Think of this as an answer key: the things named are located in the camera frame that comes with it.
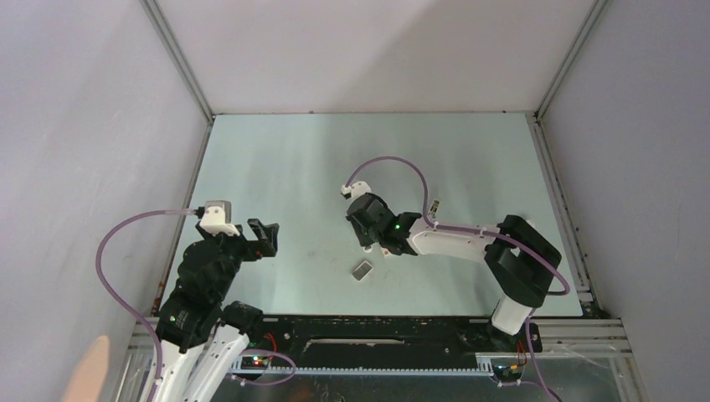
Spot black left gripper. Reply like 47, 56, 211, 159
197, 216, 278, 300

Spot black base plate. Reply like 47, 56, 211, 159
252, 315, 543, 369

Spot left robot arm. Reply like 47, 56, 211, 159
141, 219, 280, 401

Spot grey cable duct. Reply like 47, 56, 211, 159
227, 358, 496, 377

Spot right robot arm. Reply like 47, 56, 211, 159
346, 193, 562, 350

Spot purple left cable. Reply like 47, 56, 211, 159
95, 208, 198, 402

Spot staple tray with staples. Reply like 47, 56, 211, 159
352, 260, 373, 281

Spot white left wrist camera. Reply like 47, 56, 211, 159
198, 200, 242, 236

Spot small beige brown stapler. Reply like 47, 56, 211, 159
428, 199, 440, 219

